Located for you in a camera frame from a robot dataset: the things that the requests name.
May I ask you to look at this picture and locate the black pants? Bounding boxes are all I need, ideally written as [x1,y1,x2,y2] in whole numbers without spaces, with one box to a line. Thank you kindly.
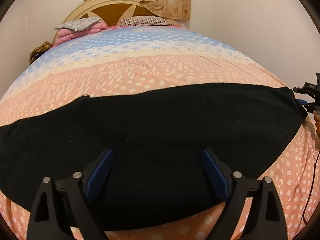
[1,83,307,231]

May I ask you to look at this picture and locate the person right hand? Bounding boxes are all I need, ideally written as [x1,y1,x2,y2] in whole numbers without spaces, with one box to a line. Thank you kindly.
[313,110,320,138]

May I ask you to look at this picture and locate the brown furry item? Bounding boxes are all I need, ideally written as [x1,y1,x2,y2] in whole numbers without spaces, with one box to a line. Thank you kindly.
[29,41,52,64]

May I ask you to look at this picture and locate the pink blue patterned bedspread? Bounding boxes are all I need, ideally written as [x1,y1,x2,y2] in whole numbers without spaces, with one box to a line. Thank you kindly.
[1,27,319,239]

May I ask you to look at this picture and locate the pink folded blanket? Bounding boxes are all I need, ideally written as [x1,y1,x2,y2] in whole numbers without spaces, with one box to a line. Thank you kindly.
[53,22,119,47]

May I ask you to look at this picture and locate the striped pink pillow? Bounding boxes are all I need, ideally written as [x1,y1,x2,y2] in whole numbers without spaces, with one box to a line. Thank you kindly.
[120,16,175,27]

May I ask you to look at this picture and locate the grey patterned pillow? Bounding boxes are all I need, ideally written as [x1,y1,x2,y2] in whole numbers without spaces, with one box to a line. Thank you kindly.
[55,17,101,31]

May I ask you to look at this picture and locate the cream wooden headboard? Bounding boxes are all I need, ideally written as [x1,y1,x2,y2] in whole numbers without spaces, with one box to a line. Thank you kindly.
[51,0,161,46]

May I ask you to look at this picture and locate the black cable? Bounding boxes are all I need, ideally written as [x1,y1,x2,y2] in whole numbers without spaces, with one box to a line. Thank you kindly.
[301,148,320,225]

